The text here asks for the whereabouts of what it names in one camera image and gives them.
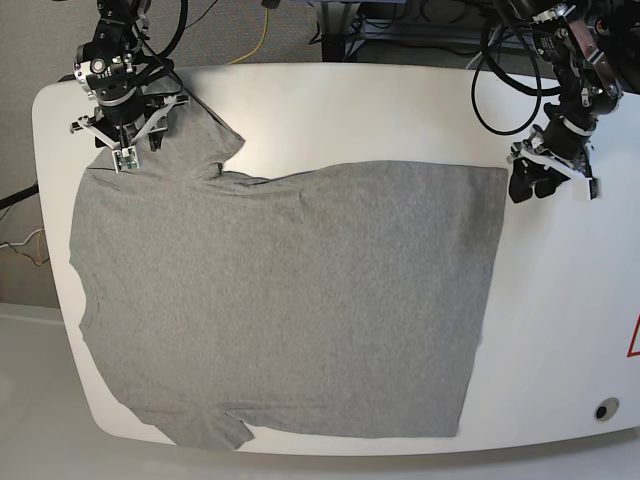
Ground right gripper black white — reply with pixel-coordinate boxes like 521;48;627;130
70;94;190;167

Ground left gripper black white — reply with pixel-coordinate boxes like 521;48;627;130
507;122;598;203

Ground grey T-shirt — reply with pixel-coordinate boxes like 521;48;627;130
70;104;508;451

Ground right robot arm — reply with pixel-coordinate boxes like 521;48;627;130
70;1;190;173

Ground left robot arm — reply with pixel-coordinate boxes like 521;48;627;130
479;1;623;204

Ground red triangle sticker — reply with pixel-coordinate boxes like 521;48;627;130
627;317;640;358

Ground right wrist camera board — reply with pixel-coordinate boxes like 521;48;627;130
112;146;140;173

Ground yellow white cables at left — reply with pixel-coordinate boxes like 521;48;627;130
0;227;47;269

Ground white cable on floor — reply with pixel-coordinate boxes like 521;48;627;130
464;29;503;70

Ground yellow cable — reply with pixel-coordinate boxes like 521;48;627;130
228;7;271;66

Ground aluminium frame rail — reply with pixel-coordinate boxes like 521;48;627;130
319;0;599;81

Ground black table leg post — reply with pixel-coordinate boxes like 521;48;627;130
321;32;347;63

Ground table cable grommet hole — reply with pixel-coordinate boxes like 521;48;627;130
594;397;620;422

